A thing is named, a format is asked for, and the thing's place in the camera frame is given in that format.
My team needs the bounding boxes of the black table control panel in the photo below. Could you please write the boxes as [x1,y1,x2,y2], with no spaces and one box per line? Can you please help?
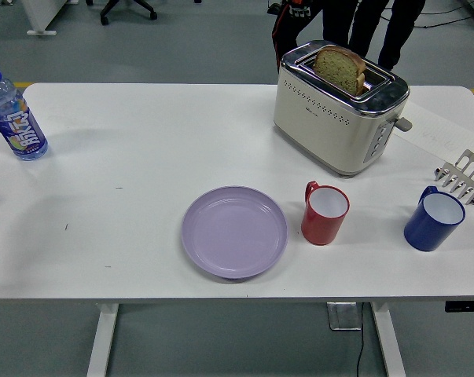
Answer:
[444,301,474,313]

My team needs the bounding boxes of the black power cable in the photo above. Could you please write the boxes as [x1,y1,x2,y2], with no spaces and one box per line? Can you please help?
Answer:
[354,302,366,377]

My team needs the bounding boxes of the white table leg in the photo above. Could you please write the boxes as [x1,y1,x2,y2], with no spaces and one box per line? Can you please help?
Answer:
[369,302,407,377]
[86,302,120,377]

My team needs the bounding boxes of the brown bread slice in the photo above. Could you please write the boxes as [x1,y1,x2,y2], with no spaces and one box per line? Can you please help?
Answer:
[312,44,367,96]

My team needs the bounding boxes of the cream chrome toaster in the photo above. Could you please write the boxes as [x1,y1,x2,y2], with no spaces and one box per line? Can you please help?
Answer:
[273,38,413,177]

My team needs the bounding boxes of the metal toast rack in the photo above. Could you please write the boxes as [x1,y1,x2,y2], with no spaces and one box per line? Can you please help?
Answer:
[434,148,474,207]

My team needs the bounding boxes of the white desk leg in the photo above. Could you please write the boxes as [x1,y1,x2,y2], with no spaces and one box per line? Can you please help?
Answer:
[25,0,71,38]

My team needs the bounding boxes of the blue mug white inside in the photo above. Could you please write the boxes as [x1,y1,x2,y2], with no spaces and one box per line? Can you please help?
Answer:
[403,185,467,253]

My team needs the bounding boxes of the red mug white inside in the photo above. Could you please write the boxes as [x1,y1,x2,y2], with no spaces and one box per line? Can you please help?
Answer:
[300,180,351,247]

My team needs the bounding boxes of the metal bracket under table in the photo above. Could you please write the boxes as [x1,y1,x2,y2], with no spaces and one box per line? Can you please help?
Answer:
[325,302,364,331]

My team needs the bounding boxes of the blue-labelled drink bottle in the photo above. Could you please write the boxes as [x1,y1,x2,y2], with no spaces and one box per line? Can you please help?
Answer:
[0,64,50,163]

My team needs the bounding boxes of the black office chair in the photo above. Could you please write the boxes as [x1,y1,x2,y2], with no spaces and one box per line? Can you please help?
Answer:
[85,0,159,27]

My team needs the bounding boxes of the white paper sheet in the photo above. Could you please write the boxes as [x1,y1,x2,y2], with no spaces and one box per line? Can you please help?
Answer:
[392,97,474,160]

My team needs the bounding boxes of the purple plastic plate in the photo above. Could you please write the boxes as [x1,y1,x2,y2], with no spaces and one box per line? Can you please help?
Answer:
[181,185,289,280]

